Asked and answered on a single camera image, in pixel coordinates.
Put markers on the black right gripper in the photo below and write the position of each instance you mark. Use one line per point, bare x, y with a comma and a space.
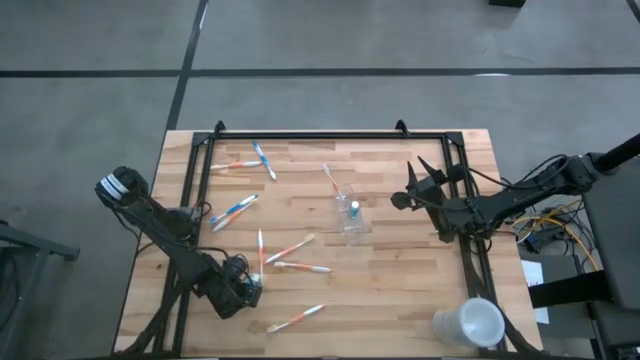
430, 192

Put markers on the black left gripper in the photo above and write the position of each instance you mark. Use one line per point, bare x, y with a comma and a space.
232, 292

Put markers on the orange and white toothbrush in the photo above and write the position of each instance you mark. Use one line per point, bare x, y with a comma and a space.
235, 215
240, 164
332, 180
260, 250
292, 248
296, 318
305, 267

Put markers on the clear acrylic organizer holder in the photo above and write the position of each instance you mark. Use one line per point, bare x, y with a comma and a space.
345, 222

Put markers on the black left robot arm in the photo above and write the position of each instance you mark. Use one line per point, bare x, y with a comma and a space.
175, 240

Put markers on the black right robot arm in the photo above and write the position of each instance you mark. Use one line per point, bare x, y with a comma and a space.
525, 192

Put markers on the blue and white toothbrush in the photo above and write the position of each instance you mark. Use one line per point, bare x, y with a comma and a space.
232, 208
263, 160

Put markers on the blue electronics device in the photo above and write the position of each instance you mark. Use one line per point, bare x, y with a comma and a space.
537, 243

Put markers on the white paper sheet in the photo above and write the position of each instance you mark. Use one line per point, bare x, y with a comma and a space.
532, 272

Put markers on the white plastic cup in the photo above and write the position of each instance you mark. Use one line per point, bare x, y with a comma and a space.
470, 322

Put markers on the black box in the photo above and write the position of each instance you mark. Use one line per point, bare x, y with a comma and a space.
506, 2

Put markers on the black pole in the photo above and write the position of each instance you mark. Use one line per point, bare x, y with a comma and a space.
620, 152

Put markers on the dark grey cart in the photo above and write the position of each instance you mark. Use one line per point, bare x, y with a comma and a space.
617, 240

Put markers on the grey metal stand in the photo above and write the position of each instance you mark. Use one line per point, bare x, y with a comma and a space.
30, 245

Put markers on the black aluminium table frame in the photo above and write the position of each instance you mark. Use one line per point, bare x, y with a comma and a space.
325, 135

